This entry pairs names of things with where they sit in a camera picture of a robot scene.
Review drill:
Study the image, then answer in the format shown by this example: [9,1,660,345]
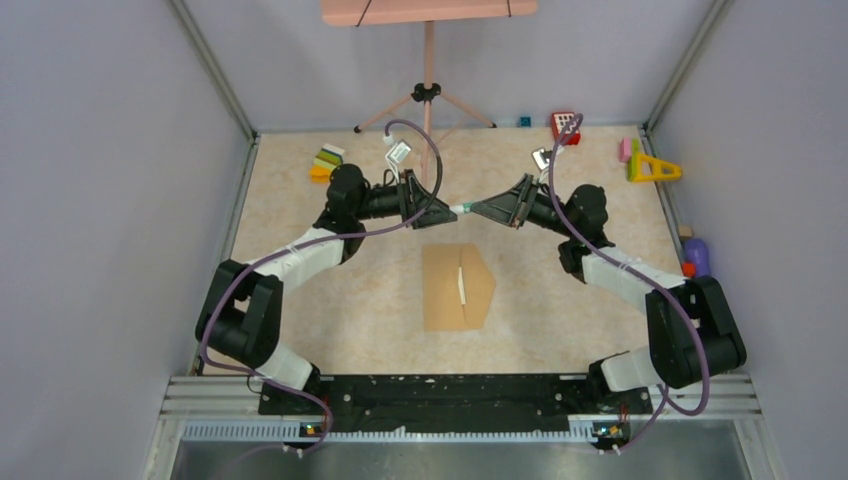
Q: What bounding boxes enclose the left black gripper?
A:
[353,169,457,229]

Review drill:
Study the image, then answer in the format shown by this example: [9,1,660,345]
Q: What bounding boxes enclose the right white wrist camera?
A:
[531,146,564,173]

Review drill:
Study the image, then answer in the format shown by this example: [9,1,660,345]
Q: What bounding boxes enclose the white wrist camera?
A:
[383,134,412,169]
[531,146,564,173]

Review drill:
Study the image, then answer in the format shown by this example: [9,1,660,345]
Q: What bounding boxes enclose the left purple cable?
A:
[198,119,444,399]

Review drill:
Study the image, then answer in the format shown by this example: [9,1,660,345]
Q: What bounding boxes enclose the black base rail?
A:
[258,373,652,434]

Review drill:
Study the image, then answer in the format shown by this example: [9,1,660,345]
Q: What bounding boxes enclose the green toy block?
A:
[630,138,642,161]

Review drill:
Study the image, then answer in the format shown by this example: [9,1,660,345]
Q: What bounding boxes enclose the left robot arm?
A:
[195,164,458,414]

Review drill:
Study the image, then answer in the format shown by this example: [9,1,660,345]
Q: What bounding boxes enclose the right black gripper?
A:
[471,174,577,239]

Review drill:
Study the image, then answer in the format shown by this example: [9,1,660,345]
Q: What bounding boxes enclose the purple toy bottle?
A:
[682,238,712,278]

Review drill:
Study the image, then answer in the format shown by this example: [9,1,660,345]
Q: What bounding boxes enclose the stacked colourful toy blocks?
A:
[309,143,345,184]

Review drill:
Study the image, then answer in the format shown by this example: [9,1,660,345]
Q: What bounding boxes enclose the white toothed cable duct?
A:
[181,420,598,444]

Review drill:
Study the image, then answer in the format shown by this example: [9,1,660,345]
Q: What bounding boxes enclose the pink tripod stand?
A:
[352,21,498,187]

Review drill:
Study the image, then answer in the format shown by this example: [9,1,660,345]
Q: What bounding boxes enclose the pink board on tripod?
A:
[320,0,538,27]

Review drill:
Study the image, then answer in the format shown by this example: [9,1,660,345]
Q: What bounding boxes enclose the yellow triangle toy block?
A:
[627,152,683,183]

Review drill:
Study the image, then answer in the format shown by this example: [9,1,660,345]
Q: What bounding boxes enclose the pink toy block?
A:
[618,137,633,163]

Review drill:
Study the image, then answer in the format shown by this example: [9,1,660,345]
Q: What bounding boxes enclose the brown kraft envelope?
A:
[422,243,496,332]

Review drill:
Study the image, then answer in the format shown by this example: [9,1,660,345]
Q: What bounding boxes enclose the red window toy block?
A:
[549,111,582,146]

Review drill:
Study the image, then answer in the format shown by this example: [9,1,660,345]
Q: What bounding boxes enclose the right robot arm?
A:
[469,175,748,412]

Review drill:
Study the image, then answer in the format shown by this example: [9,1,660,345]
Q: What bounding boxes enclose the small green glue stick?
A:
[450,202,474,216]

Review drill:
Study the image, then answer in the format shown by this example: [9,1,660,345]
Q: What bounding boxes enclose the beige lined letter paper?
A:
[457,266,467,306]

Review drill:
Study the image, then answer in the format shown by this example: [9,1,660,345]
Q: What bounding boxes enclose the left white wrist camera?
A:
[383,134,412,169]

